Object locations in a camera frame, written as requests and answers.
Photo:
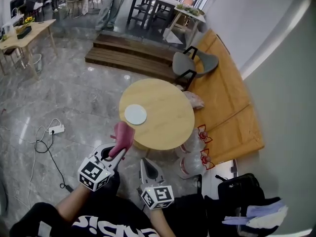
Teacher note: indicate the black bag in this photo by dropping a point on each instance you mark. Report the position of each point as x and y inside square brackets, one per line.
[237, 191]

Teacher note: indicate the dark wooden step platform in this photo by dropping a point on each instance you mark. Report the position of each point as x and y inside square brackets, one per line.
[128, 55]

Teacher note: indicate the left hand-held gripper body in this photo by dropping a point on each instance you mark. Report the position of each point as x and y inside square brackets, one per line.
[92, 173]

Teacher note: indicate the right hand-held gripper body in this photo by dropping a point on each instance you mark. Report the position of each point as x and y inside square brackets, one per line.
[158, 196]

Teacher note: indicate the person's left forearm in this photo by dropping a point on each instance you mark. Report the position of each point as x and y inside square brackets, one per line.
[71, 201]

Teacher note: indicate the white mesh waste basket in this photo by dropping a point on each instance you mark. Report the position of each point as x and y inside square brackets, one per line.
[37, 63]

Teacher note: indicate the pale blue and white cloth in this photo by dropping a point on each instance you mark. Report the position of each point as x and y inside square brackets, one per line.
[261, 215]

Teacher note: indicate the light wooden desk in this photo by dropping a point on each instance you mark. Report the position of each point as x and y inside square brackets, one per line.
[29, 33]

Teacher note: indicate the yellow flowers in black planter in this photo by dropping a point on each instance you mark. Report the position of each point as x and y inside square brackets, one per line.
[24, 29]

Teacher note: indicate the round wooden table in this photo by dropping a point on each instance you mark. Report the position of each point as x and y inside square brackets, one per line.
[165, 112]

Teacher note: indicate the white table with plants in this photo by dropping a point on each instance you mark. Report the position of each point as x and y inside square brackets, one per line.
[190, 15]

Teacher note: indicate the pink cloth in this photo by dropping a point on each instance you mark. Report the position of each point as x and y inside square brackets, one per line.
[123, 136]

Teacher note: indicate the black high table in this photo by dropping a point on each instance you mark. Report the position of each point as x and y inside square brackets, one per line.
[153, 2]

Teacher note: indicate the grey chair with black legs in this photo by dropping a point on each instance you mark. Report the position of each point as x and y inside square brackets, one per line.
[182, 63]

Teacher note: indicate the pink plastic bag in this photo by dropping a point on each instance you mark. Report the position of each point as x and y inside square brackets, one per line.
[195, 99]

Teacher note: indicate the white power strip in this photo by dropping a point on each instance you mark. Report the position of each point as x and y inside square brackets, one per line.
[56, 129]

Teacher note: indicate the person's black printed shirt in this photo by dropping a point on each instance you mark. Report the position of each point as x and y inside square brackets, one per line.
[118, 213]

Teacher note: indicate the person's right forearm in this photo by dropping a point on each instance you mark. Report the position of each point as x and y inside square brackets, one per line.
[161, 221]

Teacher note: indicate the white round plate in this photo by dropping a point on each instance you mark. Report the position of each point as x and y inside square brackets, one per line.
[135, 114]

